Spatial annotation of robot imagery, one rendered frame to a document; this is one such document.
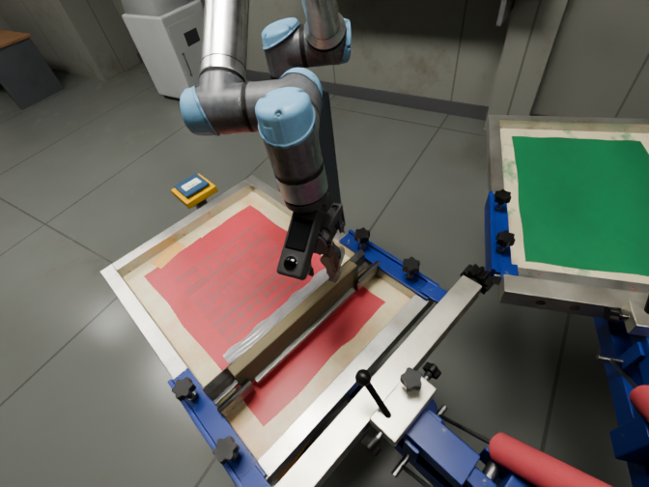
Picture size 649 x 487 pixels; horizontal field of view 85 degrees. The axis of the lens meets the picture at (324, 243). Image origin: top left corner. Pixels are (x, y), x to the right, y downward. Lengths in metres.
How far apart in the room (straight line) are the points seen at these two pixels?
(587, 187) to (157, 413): 2.04
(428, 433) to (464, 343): 1.29
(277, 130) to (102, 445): 1.93
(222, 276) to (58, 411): 1.53
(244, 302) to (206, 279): 0.16
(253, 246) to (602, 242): 0.99
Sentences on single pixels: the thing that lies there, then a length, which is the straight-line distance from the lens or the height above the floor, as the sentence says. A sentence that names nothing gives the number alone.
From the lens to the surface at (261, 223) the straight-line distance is 1.19.
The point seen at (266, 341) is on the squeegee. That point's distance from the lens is 0.81.
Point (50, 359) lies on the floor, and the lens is 2.65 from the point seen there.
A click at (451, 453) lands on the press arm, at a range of 0.74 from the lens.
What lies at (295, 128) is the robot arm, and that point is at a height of 1.53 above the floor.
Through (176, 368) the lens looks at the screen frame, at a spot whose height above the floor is 0.99.
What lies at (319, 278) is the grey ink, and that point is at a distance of 1.00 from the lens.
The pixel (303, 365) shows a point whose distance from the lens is 0.88.
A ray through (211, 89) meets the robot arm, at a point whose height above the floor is 1.53.
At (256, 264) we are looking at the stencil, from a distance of 1.08.
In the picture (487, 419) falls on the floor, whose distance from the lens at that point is 1.89.
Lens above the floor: 1.76
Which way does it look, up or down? 48 degrees down
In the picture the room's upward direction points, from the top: 10 degrees counter-clockwise
